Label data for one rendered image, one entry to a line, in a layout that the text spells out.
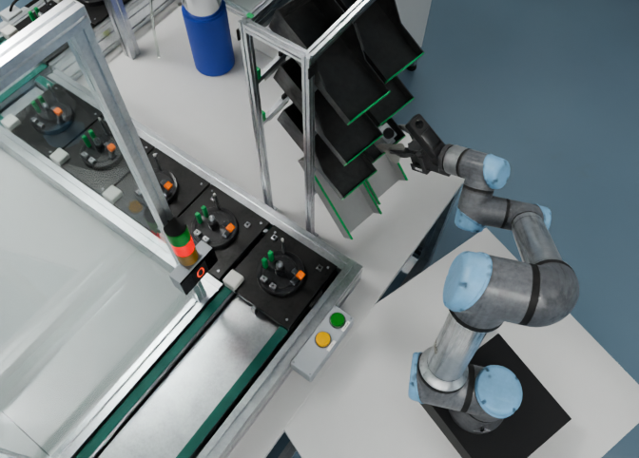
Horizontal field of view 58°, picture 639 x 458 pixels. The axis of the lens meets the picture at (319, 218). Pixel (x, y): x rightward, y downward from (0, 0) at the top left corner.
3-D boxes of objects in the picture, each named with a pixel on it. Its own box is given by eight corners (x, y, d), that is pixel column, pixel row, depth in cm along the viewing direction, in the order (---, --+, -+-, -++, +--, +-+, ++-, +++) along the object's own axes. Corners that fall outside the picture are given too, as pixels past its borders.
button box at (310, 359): (353, 324, 169) (354, 317, 164) (310, 383, 161) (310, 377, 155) (334, 311, 171) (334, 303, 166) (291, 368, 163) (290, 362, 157)
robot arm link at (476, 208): (499, 238, 141) (511, 196, 137) (453, 229, 141) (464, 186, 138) (493, 230, 148) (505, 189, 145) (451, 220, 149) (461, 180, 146)
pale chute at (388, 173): (399, 179, 184) (408, 180, 180) (371, 203, 180) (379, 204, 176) (358, 103, 174) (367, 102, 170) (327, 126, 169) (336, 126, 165)
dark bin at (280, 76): (379, 138, 147) (392, 128, 140) (343, 166, 143) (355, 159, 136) (311, 50, 146) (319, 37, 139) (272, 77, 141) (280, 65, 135)
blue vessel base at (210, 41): (242, 59, 227) (234, 3, 203) (217, 83, 221) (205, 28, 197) (213, 42, 231) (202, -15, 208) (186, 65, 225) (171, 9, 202)
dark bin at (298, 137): (374, 173, 161) (385, 165, 154) (341, 200, 157) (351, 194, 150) (311, 94, 160) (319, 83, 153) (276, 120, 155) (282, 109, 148)
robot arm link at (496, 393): (507, 428, 142) (526, 421, 130) (453, 415, 143) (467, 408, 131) (511, 379, 147) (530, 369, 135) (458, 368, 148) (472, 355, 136)
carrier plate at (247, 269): (337, 269, 173) (337, 265, 171) (288, 331, 163) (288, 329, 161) (274, 227, 179) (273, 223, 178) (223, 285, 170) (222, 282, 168)
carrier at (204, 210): (270, 224, 180) (267, 204, 169) (220, 282, 170) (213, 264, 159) (212, 186, 187) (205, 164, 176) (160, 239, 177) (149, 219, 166)
